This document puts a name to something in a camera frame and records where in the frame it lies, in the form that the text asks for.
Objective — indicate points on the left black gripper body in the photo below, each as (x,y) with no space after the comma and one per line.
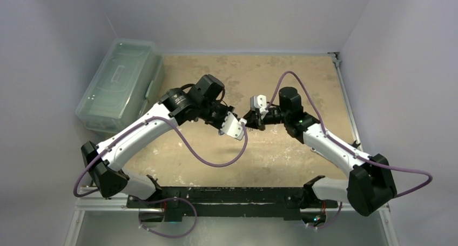
(214,114)

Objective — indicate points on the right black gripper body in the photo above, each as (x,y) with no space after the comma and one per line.
(260,118)

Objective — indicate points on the translucent green plastic storage box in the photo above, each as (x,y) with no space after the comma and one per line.
(125,86)

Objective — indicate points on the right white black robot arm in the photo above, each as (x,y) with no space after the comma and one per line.
(369,184)

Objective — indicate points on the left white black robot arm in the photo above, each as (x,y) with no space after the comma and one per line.
(104,162)

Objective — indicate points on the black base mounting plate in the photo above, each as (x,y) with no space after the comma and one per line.
(288,203)

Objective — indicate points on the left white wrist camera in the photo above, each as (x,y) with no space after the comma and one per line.
(232,126)

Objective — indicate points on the aluminium frame rail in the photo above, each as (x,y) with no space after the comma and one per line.
(320,221)

